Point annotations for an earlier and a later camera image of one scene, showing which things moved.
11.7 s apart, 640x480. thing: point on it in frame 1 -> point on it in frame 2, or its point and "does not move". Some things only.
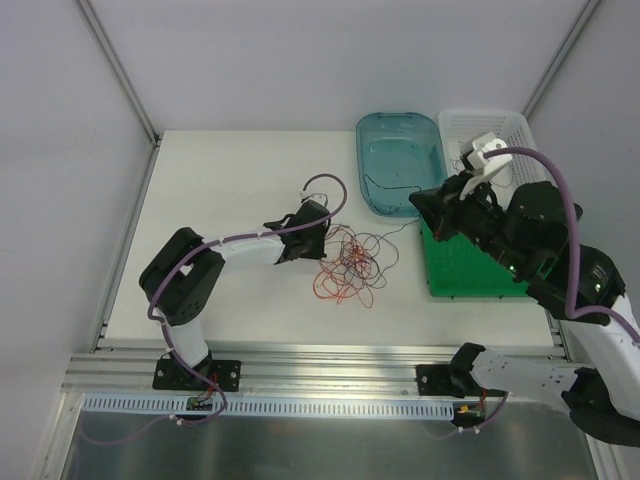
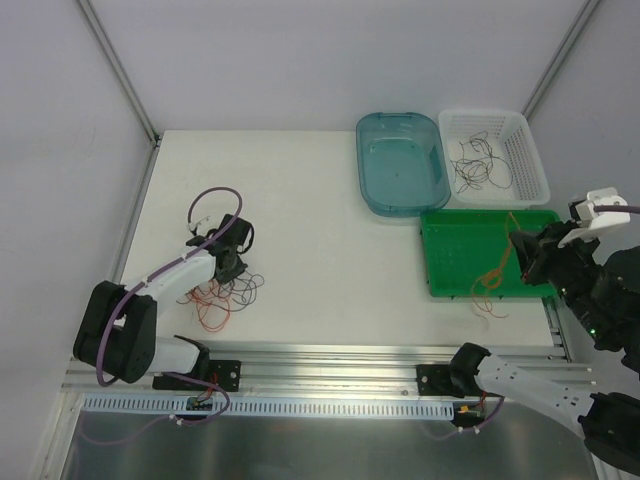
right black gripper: (451, 209) -> (541, 251)
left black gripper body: (310, 236) -> (230, 266)
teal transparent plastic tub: (398, 155) does not move
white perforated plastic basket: (460, 126) does not move
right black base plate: (434, 379) does not move
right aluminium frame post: (587, 13) does not move
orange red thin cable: (353, 268) -> (213, 309)
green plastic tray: (460, 267) does not move
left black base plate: (168, 375) does not move
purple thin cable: (356, 262) -> (227, 295)
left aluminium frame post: (121, 71) does not move
